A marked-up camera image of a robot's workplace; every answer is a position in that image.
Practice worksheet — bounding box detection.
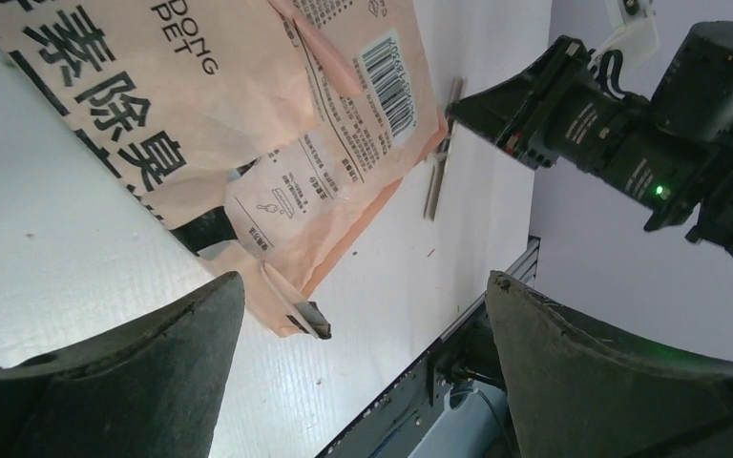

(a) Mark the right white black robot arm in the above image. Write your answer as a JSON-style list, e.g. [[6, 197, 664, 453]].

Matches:
[[447, 21, 733, 258]]

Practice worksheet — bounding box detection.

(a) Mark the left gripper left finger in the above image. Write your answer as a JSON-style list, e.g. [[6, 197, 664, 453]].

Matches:
[[0, 272, 244, 457]]

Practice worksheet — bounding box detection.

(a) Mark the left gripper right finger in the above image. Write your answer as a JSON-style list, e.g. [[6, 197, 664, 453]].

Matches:
[[486, 271, 733, 457]]

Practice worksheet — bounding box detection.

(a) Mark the white bag sealing clip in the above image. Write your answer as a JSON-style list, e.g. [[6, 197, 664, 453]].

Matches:
[[424, 76, 466, 222]]

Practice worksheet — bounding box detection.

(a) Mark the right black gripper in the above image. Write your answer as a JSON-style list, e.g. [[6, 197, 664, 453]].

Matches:
[[446, 35, 708, 216]]

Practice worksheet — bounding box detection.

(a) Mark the pink cat litter bag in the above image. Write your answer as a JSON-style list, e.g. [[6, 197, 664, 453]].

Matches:
[[0, 1, 446, 340]]

